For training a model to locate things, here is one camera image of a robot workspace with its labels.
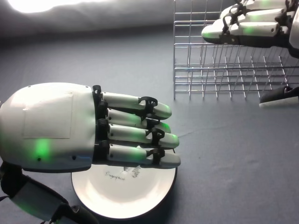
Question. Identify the white cloth sheet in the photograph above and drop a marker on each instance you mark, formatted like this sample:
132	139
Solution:
93	14

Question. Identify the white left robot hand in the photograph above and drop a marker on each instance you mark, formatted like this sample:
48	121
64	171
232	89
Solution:
51	130

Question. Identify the grey tablecloth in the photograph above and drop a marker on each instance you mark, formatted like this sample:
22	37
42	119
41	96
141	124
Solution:
210	151

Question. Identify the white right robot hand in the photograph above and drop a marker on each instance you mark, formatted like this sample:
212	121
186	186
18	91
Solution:
254	28

